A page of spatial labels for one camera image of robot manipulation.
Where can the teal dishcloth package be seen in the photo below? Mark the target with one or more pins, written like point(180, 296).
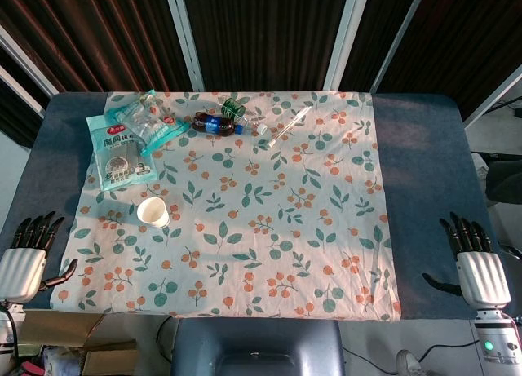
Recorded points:
point(118, 156)

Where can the white paper cup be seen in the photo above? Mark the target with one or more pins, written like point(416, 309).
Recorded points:
point(151, 212)

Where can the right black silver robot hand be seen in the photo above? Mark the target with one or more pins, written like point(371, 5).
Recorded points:
point(483, 276)

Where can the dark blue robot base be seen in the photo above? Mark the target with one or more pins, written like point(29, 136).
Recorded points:
point(257, 347)

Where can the white partition frame post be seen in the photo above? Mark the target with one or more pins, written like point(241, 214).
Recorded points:
point(495, 92)
point(340, 41)
point(401, 37)
point(24, 66)
point(187, 37)

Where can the floral leaf berry tablecloth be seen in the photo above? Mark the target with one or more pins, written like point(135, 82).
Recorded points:
point(244, 229)

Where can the clear tube white cap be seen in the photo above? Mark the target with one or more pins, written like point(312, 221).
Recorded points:
point(287, 126)

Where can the clear bottle green label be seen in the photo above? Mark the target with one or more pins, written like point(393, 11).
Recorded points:
point(234, 107)

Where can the clear teal-edged plastic package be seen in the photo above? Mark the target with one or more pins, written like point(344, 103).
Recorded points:
point(151, 121)

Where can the dark cola bottle blue label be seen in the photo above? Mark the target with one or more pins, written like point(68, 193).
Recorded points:
point(212, 124)

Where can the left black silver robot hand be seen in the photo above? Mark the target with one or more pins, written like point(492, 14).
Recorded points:
point(22, 272)

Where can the white shoe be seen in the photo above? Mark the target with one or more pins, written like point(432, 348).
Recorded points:
point(408, 364)

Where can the brown cardboard box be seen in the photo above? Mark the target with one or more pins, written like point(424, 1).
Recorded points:
point(81, 339)

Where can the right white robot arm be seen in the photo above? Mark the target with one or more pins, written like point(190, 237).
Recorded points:
point(495, 335)

